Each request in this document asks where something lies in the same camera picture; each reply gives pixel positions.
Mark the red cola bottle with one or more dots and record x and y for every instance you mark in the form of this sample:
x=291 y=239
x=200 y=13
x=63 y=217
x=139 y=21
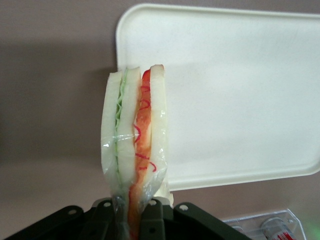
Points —
x=277 y=230

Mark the clear acrylic bottle rack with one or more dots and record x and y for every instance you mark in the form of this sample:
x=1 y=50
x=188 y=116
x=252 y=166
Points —
x=282 y=214

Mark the cream plastic tray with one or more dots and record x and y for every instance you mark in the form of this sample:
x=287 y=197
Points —
x=237 y=100

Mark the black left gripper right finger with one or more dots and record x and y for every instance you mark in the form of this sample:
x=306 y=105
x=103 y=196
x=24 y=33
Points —
x=155 y=220

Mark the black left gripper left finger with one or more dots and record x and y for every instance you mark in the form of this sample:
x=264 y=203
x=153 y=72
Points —
x=106 y=217

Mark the triangle sandwich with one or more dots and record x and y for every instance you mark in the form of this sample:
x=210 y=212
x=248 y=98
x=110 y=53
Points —
x=156 y=112

